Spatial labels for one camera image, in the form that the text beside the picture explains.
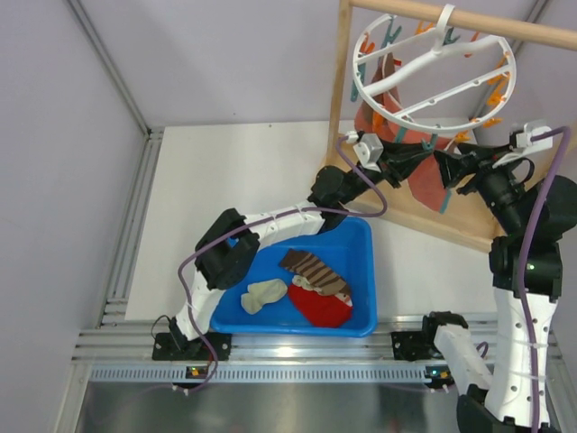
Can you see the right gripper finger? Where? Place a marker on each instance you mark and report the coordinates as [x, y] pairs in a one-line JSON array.
[[467, 152], [454, 171]]

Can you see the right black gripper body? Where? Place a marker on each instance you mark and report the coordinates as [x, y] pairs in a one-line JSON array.
[[495, 180]]

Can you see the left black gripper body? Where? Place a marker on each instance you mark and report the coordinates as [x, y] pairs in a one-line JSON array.
[[374, 175]]

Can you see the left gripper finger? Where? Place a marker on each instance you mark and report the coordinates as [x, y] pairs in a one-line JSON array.
[[402, 165], [401, 150]]

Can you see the teal clip front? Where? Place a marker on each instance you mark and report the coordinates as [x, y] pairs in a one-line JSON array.
[[430, 143]]

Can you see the pink and brown sock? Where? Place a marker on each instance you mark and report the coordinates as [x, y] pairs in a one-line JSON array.
[[425, 182]]

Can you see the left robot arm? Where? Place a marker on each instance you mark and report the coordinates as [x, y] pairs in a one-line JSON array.
[[224, 254]]

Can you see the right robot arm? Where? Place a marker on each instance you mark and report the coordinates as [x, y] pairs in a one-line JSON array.
[[527, 276]]

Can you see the orange clip front right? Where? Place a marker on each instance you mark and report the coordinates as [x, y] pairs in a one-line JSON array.
[[462, 137]]

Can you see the orange clip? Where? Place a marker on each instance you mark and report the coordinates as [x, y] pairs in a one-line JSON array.
[[367, 46], [424, 27], [462, 137], [377, 122]]

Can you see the orange clip lower left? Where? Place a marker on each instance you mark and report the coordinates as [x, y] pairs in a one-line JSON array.
[[377, 122]]

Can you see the teal clip left rim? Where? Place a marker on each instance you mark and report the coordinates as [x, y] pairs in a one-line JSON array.
[[360, 75]]

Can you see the white round clip hanger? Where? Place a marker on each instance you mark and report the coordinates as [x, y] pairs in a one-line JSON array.
[[443, 90]]

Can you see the orange clip inner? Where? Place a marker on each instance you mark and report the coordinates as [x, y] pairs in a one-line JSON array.
[[367, 46]]

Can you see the teal clip holding sock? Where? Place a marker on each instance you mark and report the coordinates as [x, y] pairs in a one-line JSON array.
[[392, 33]]

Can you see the teal clip far right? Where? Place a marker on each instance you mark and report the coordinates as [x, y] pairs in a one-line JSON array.
[[450, 37]]

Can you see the orange clip far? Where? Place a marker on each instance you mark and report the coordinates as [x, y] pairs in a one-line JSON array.
[[424, 27]]

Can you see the wooden hanging rack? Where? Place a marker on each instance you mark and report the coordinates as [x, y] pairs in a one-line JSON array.
[[465, 222]]

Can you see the brown striped sock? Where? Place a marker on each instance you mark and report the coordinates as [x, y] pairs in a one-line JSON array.
[[316, 272]]

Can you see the blue plastic bin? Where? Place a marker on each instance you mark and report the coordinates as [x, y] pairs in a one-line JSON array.
[[347, 250]]

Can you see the small cream sock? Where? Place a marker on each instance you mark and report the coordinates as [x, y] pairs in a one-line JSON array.
[[304, 284]]

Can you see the red sock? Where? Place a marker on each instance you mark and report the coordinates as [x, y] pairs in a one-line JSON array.
[[320, 311]]

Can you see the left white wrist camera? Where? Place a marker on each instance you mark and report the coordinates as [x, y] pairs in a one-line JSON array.
[[368, 148]]

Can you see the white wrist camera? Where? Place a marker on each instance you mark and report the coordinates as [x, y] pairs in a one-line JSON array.
[[368, 148], [526, 138]]

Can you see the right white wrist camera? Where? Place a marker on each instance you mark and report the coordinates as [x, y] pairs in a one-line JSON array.
[[526, 138]]

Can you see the aluminium mounting rail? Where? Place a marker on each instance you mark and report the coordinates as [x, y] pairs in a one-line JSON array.
[[123, 352]]

